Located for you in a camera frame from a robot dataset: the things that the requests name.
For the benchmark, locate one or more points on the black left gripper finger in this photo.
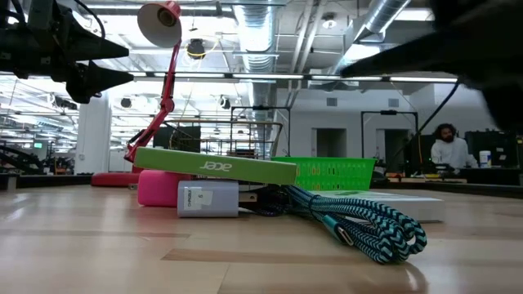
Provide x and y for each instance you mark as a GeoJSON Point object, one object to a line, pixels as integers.
{"type": "Point", "coordinates": [90, 47]}
{"type": "Point", "coordinates": [90, 83]}

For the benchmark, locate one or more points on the pink rounded block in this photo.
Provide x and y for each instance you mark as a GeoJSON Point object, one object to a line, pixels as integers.
{"type": "Point", "coordinates": [157, 188]}

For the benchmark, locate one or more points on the black metal frame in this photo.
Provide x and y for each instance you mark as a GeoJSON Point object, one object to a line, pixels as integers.
{"type": "Point", "coordinates": [261, 108]}
{"type": "Point", "coordinates": [388, 112]}

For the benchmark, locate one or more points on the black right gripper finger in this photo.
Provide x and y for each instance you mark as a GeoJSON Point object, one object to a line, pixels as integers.
{"type": "Point", "coordinates": [417, 59]}
{"type": "Point", "coordinates": [508, 108]}

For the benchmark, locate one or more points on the white wipes canister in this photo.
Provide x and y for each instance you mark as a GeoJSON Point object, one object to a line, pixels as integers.
{"type": "Point", "coordinates": [485, 159]}

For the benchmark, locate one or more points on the white box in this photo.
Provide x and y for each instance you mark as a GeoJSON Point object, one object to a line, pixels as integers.
{"type": "Point", "coordinates": [421, 206]}

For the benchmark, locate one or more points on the green acer box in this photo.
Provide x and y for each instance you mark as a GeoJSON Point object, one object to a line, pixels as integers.
{"type": "Point", "coordinates": [212, 165]}

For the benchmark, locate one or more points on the black computer monitor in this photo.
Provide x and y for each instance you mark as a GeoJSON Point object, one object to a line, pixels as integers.
{"type": "Point", "coordinates": [492, 149]}

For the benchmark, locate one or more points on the red desk lamp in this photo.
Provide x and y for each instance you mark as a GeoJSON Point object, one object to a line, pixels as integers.
{"type": "Point", "coordinates": [168, 81]}

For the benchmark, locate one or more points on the green plastic basket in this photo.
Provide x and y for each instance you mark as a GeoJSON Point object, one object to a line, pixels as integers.
{"type": "Point", "coordinates": [335, 173]}

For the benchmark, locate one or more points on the person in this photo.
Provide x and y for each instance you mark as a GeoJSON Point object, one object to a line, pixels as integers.
{"type": "Point", "coordinates": [451, 153]}

